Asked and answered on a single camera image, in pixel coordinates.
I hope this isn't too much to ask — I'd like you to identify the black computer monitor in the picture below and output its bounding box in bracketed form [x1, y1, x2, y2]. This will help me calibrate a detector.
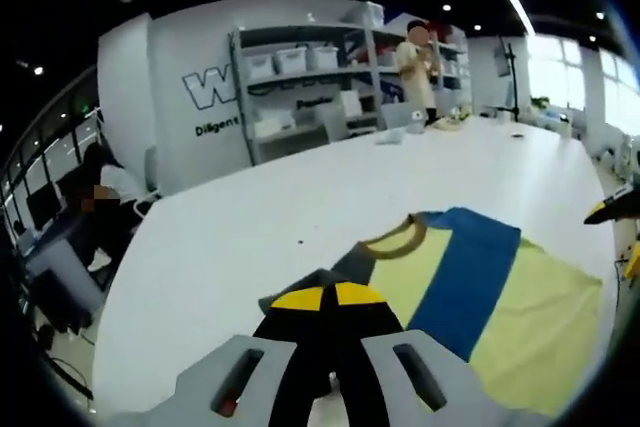
[24, 181, 66, 228]

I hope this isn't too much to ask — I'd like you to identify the black computer tower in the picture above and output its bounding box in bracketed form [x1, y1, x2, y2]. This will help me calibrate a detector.
[29, 266, 96, 336]

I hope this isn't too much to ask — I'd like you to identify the black camera stand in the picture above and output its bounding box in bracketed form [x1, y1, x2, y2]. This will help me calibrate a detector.
[492, 39, 521, 123]

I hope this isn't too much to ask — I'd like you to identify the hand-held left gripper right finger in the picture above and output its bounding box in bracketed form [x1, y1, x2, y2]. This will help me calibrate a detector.
[329, 282, 549, 427]

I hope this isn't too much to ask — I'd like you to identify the grey office desk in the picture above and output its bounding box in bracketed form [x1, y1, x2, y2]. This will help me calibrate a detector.
[22, 226, 109, 321]

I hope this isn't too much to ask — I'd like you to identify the grey metal shelving unit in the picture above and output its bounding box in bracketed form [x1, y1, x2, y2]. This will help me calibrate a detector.
[228, 1, 474, 168]

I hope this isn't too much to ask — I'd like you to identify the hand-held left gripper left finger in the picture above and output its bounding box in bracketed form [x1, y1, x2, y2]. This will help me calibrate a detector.
[117, 285, 326, 427]

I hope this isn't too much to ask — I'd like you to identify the yellow grey blue garment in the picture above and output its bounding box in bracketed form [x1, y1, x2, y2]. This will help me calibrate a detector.
[257, 205, 604, 421]

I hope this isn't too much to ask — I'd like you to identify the row of white storage bins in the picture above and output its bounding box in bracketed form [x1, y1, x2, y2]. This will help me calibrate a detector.
[244, 44, 471, 98]

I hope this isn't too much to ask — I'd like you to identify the black floor cable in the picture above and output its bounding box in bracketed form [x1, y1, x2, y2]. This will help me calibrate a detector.
[42, 354, 96, 401]

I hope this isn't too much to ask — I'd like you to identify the grey office chair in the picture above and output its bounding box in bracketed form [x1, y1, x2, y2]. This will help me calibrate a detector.
[382, 100, 416, 129]
[319, 105, 351, 139]

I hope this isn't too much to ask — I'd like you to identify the white chair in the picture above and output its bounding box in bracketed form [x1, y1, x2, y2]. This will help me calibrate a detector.
[132, 146, 164, 218]

